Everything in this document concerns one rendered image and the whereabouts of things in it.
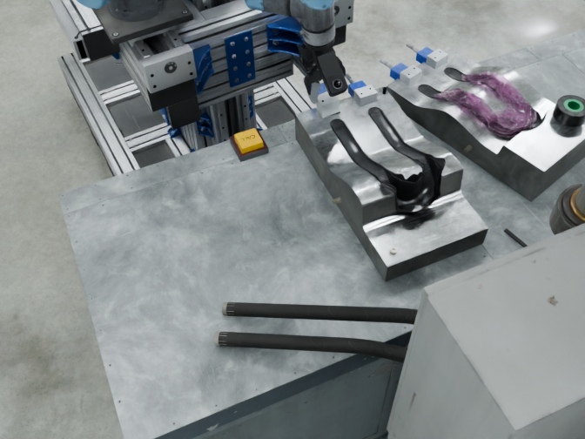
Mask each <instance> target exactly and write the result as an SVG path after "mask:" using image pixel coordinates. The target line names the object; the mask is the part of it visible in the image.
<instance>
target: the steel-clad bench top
mask: <svg viewBox="0 0 585 439"><path fill-rule="evenodd" d="M477 64H480V65H485V66H500V67H506V68H509V69H511V70H512V71H515V72H516V73H517V74H519V75H520V76H521V77H522V78H524V79H525V80H526V81H527V82H528V83H529V84H530V85H531V86H532V87H533V88H535V89H536V90H537V91H538V92H539V93H540V94H541V95H542V96H543V97H544V98H546V99H547V100H549V101H551V102H552V103H554V104H556V102H557V100H558V99H559V98H560V97H562V96H565V95H576V96H578V97H581V98H584V99H585V29H584V30H579V31H576V32H573V33H570V34H567V35H564V36H561V37H557V38H553V39H550V40H548V41H545V42H542V43H539V44H534V45H531V46H529V47H526V48H522V49H519V50H517V51H512V52H509V53H506V54H503V55H500V56H498V57H492V58H490V59H487V60H484V61H481V62H478V63H477ZM409 120H410V121H411V122H412V124H413V125H414V127H415V128H416V129H417V131H418V132H419V133H420V135H421V136H422V137H423V138H425V139H426V140H428V141H430V142H432V143H434V144H436V145H439V146H441V147H443V148H445V149H446V150H448V151H450V152H451V153H452V154H453V155H454V156H455V157H456V159H457V160H458V161H459V163H460V164H461V166H462V167H463V176H462V181H461V192H462V195H463V196H464V198H465V199H466V200H467V202H468V203H469V204H470V206H471V207H472V208H473V209H474V210H475V211H476V212H477V214H478V215H479V216H480V217H481V219H482V220H483V221H484V223H485V224H486V225H487V227H488V230H487V235H486V238H485V239H484V242H483V244H481V245H479V246H477V247H473V248H470V249H468V250H466V251H463V252H461V253H457V254H455V255H453V256H450V257H448V258H445V259H444V260H439V261H437V262H435V263H433V264H430V265H428V266H425V267H422V268H419V269H417V270H414V271H412V272H410V273H408V274H404V275H401V276H400V277H397V278H394V279H392V280H389V281H386V282H385V281H384V280H383V278H382V277H381V275H380V273H379V271H378V270H377V268H376V267H375V265H374V264H373V262H372V261H371V259H370V257H369V256H368V254H367V253H366V250H365V249H364V247H363V246H362V245H361V243H360V241H359V240H358V238H357V236H356V235H355V233H354V232H353V229H352V228H351V227H350V226H349V224H348V222H347V221H346V219H345V217H344V215H343V214H342V212H341V211H340V209H339V208H338V206H337V205H336V204H333V202H332V200H333V198H332V196H331V194H330V193H329V192H328V191H327V189H326V187H325V185H324V184H323V182H322V180H321V179H320V177H319V175H318V174H317V173H316V171H315V170H314V168H313V166H312V164H311V163H310V161H309V159H308V158H307V156H306V155H305V153H304V152H303V150H302V149H301V147H300V145H299V143H298V142H297V140H296V135H295V120H293V121H290V122H286V123H284V124H281V125H276V126H273V127H270V128H267V129H265V130H262V131H259V133H260V135H261V136H262V138H263V140H264V141H265V142H266V145H267V146H268V150H269V153H267V154H264V155H261V156H258V157H256V158H253V159H248V160H246V161H242V162H240V160H239V157H238V156H237V154H236V152H235V151H234V149H233V147H232V144H231V141H230V140H228V141H226V142H223V143H220V144H217V145H212V146H209V147H206V148H204V149H201V150H197V151H195V152H190V153H187V154H184V155H181V156H178V157H176V158H173V159H167V160H165V161H162V162H159V163H157V164H153V165H148V166H146V167H143V168H139V169H137V170H134V171H131V172H127V173H123V174H120V175H118V176H115V177H112V178H108V179H104V180H101V181H98V182H95V183H92V184H89V185H87V186H82V187H79V188H76V189H73V190H70V191H68V192H62V193H59V194H58V197H59V200H60V204H61V207H62V210H63V214H64V219H65V223H66V226H67V229H68V233H69V236H70V239H71V245H72V248H73V252H74V255H75V259H76V262H77V268H78V271H79V274H80V278H81V281H82V284H83V288H84V293H85V297H86V300H87V303H88V307H89V310H90V313H91V319H92V323H93V326H94V329H95V333H96V336H97V342H98V346H99V348H100V352H101V355H102V358H103V362H104V367H105V371H106V374H107V378H108V381H109V384H110V388H111V393H112V397H113V400H114V403H115V407H116V411H117V413H118V420H119V422H120V426H121V429H122V433H123V436H124V439H155V438H157V437H160V436H163V435H165V434H167V433H170V432H172V431H173V430H176V429H180V428H182V427H184V426H186V425H188V424H191V423H193V422H196V421H198V420H201V419H203V418H205V417H207V416H209V415H213V414H215V413H218V412H219V411H222V410H224V409H228V408H230V407H232V406H234V405H236V404H239V403H241V402H244V401H246V400H249V399H251V398H253V397H255V396H257V395H261V394H263V393H265V392H267V391H270V390H272V389H274V388H277V387H280V386H282V385H284V384H287V383H288V382H292V381H294V380H297V379H299V378H301V377H303V376H305V375H309V374H311V373H313V372H315V371H318V370H320V369H323V368H325V367H328V366H330V365H333V364H334V363H336V362H339V361H342V360H345V359H346V358H349V357H351V356H353V355H356V354H349V353H335V352H319V351H303V350H287V349H271V348H241V347H225V346H215V345H214V343H213V336H214V334H215V332H217V331H219V332H240V333H257V334H291V335H310V336H327V337H345V338H358V339H365V340H371V341H381V342H387V341H390V340H392V339H394V338H397V337H399V336H402V335H404V334H407V333H409V332H412V331H413V328H414V325H413V324H406V323H392V322H370V321H329V320H307V319H286V318H265V317H243V316H225V315H223V314H222V305H223V303H224V302H248V303H274V304H300V305H326V306H352V307H400V308H411V309H418V308H419V305H420V299H421V296H422V292H423V288H424V287H427V286H430V285H432V284H434V283H436V282H439V281H441V280H445V279H447V278H449V277H452V276H454V275H456V274H460V273H462V272H465V271H467V270H469V269H471V268H474V267H477V266H479V265H481V264H484V263H486V262H489V261H491V260H494V259H497V258H499V257H501V256H503V255H506V254H508V253H512V252H514V251H516V250H519V249H521V248H523V246H522V245H520V244H519V243H518V242H517V241H516V240H514V239H513V238H512V237H510V236H509V235H508V234H507V233H505V232H504V230H505V229H506V228H507V229H508V230H509V231H510V232H511V233H513V234H514V235H515V236H517V237H518V238H519V239H520V240H522V241H523V242H524V243H525V244H527V245H528V246H529V245H532V244H534V243H536V242H538V241H541V240H545V239H546V238H549V237H551V236H554V234H553V232H552V230H551V227H550V225H549V216H550V214H551V212H552V210H553V208H554V206H555V202H556V201H557V199H558V197H559V195H560V194H561V192H562V191H563V190H564V189H566V188H568V187H570V186H573V185H577V184H583V183H584V181H585V158H584V159H582V160H581V161H580V162H579V163H578V164H576V165H575V166H574V167H573V168H571V169H570V170H569V171H568V172H566V173H565V174H564V175H563V176H562V177H560V178H559V179H558V180H557V181H556V182H555V183H554V184H553V185H551V186H550V187H549V188H548V189H547V190H545V191H544V192H543V193H542V194H540V195H539V196H538V197H537V198H536V199H534V200H533V201H532V202H531V201H529V200H528V199H526V198H524V197H523V196H521V195H520V194H519V193H518V192H516V191H515V190H513V189H512V188H510V187H509V186H507V185H506V184H504V183H503V182H501V181H500V180H498V179H497V178H496V177H495V176H493V175H492V174H490V173H489V172H487V171H485V170H484V169H483V168H481V167H480V166H478V165H476V164H475V163H474V162H473V161H472V160H470V159H468V158H467V157H465V156H464V155H462V154H461V153H459V152H458V151H456V150H455V149H454V148H453V147H451V146H450V145H448V144H447V143H445V142H444V141H442V140H441V139H439V138H437V137H436V136H435V135H433V134H432V133H431V132H429V131H428V130H426V129H425V128H423V127H422V126H421V125H419V124H417V123H416V122H414V121H413V120H412V119H410V118H409Z"/></svg>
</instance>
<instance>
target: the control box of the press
mask: <svg viewBox="0 0 585 439"><path fill-rule="evenodd" d="M387 431H388V433H389V434H388V439H585V223H584V224H581V225H579V226H576V227H573V228H571V229H568V230H567V231H564V232H562V233H558V234H556V235H554V236H551V237H549V238H546V239H545V240H541V241H538V242H536V243H534V244H532V245H529V246H527V247H523V248H521V249H519V250H516V251H514V252H512V253H508V254H506V255H503V256H501V257H499V258H497V259H494V260H491V261H489V262H486V263H484V264H481V265H479V266H477V267H474V268H471V269H469V270H467V271H465V272H462V273H460V274H456V275H454V276H452V277H449V278H447V279H445V280H441V281H439V282H436V283H434V284H432V285H430V286H427V287H424V288H423V292H422V296H421V299H420V305H419V308H418V312H417V315H416V318H415V322H414V328H413V331H412V334H411V338H410V342H409V344H408V348H407V354H406V357H405V360H404V364H403V368H402V370H401V374H400V380H399V384H398V387H397V390H396V394H395V397H394V400H393V406H392V410H391V413H390V416H389V420H388V424H387Z"/></svg>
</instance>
